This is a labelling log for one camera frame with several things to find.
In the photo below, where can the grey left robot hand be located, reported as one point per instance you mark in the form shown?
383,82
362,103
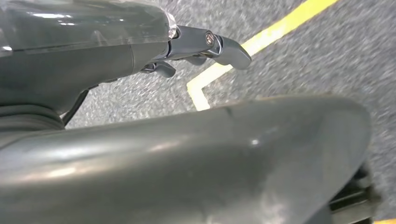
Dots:
77,55

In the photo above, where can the grey robot body shell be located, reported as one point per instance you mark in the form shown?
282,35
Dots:
185,173

